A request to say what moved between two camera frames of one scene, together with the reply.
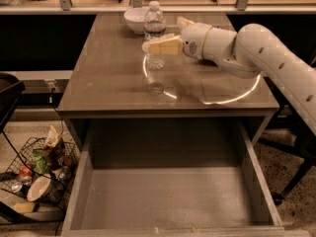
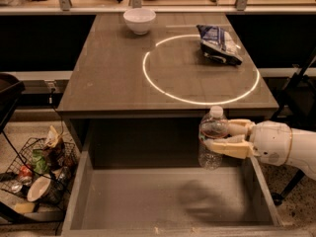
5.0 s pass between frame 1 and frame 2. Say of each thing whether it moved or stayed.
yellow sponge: stayed
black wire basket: stayed
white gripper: moved
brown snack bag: stayed
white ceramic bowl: stayed
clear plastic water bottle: moved
